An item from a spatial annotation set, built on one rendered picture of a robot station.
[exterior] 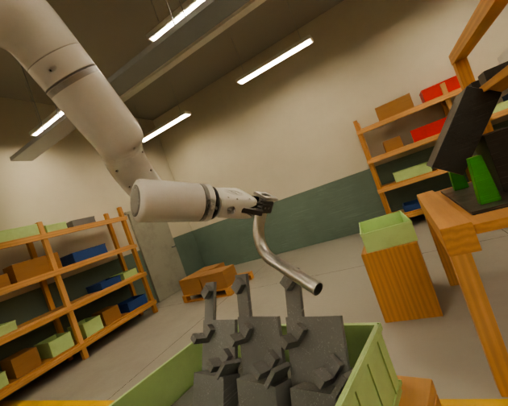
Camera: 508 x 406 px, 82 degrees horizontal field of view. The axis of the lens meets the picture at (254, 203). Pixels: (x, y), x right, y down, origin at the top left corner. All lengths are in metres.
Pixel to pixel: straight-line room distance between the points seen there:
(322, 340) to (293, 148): 6.27
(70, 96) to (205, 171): 7.45
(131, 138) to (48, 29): 0.18
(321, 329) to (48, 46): 0.72
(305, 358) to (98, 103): 0.67
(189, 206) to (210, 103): 7.38
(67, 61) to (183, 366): 0.90
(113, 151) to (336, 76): 6.44
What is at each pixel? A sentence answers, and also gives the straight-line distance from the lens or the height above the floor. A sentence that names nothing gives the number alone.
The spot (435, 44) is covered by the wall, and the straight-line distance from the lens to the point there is 6.87.
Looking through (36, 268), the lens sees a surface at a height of 1.53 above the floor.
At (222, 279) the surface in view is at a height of 0.31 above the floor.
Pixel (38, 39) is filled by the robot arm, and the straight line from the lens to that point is 0.56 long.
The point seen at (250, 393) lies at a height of 0.90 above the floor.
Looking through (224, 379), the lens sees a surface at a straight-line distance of 0.89.
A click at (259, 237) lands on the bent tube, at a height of 1.25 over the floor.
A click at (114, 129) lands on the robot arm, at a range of 0.55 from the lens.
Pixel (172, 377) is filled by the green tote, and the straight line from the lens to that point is 1.08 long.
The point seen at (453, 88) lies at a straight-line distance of 6.17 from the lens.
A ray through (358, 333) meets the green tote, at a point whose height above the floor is 0.94.
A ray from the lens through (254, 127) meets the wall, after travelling 7.24.
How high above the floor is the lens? 1.33
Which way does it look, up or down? 1 degrees up
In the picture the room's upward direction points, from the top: 20 degrees counter-clockwise
